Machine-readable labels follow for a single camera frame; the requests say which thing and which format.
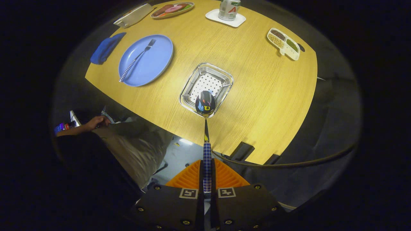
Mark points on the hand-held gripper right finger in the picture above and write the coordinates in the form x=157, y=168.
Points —
x=214, y=208

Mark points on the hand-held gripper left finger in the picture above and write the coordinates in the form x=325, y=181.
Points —
x=200, y=208

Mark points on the person's grey trouser leg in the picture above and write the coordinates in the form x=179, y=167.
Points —
x=138, y=147

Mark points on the person's dark top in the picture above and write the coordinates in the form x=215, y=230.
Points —
x=90, y=173

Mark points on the blue round plate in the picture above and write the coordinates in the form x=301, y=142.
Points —
x=154, y=64

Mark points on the white divided snack dish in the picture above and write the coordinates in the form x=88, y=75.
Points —
x=284, y=48

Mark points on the black table grommet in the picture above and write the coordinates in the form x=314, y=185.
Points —
x=301, y=47

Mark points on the blue cloth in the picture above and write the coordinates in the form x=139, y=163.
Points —
x=104, y=49

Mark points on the white square coaster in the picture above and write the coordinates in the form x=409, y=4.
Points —
x=238, y=21

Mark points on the clear bottle with label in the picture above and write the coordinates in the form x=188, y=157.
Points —
x=228, y=11

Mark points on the pink ham slice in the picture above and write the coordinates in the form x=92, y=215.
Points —
x=174, y=8

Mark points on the oval food plate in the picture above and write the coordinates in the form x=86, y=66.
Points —
x=189, y=7

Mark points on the brown meat patty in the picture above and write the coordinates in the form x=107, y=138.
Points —
x=160, y=10

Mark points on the green lettuce leaf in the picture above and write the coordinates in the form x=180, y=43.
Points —
x=187, y=6

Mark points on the white toaster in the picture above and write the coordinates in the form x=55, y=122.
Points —
x=135, y=16

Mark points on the black table bracket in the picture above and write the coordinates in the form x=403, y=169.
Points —
x=242, y=150
x=272, y=159

